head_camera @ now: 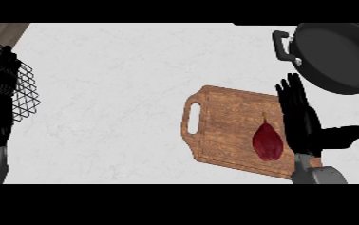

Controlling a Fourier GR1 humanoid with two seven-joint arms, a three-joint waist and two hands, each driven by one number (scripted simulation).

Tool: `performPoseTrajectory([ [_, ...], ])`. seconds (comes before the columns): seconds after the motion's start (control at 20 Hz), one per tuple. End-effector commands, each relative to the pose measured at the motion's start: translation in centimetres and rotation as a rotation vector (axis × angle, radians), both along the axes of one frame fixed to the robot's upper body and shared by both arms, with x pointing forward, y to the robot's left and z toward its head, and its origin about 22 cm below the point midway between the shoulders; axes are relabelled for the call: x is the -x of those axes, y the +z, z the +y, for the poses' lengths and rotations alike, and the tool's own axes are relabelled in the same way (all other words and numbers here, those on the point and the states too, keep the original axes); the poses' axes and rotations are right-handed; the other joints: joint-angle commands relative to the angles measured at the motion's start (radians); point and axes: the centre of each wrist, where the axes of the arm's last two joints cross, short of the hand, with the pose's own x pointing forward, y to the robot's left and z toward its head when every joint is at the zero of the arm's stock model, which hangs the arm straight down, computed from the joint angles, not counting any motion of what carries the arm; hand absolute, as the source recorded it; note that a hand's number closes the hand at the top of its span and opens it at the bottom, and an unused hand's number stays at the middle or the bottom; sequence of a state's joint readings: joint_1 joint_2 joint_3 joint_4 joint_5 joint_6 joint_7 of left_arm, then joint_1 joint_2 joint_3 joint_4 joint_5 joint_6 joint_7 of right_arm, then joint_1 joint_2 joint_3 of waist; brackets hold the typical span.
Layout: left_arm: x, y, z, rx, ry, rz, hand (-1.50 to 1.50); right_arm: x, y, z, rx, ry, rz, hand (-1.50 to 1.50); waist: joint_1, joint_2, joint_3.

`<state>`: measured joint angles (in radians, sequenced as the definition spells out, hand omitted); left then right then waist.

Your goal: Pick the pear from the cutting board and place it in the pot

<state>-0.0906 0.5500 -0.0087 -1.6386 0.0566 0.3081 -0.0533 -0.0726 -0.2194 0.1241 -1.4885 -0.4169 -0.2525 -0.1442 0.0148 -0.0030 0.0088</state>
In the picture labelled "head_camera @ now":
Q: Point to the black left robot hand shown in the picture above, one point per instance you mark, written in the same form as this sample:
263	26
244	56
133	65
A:
7	73

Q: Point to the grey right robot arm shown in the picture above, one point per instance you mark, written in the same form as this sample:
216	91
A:
313	173

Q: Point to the black pot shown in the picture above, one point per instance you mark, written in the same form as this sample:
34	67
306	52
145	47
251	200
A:
326	56

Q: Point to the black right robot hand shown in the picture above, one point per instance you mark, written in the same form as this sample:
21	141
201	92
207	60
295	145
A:
298	121

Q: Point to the wooden cutting board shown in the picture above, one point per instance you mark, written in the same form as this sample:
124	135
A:
233	127

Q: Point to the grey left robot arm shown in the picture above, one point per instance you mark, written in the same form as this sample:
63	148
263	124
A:
3	162

